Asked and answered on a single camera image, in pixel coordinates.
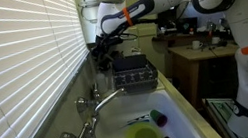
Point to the wooden table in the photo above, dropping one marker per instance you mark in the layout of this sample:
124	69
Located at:
187	65

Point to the white window blind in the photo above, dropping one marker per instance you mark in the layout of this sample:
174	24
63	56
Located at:
19	69

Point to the translucent white squirt bottle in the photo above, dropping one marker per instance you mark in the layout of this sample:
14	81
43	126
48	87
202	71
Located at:
101	83

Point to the chrome faucet spout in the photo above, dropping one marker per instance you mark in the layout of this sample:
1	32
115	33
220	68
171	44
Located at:
107	100

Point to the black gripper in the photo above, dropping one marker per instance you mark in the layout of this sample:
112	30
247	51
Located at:
101	49

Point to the chrome knob beside bottle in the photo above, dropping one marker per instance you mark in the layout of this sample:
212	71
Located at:
96	90

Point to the black dish rack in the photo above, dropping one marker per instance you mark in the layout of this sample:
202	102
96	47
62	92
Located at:
133	74

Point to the green and maroon cup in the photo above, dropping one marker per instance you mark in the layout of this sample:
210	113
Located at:
158	117

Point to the white sink basin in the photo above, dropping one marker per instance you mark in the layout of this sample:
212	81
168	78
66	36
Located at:
180	120

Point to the printed box on floor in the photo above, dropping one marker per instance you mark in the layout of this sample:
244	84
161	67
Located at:
220	110

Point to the white mug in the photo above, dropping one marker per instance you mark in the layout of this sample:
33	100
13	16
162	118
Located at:
216	40
196	45

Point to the lime green plastic bowl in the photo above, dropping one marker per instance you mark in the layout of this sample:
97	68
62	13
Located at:
143	137

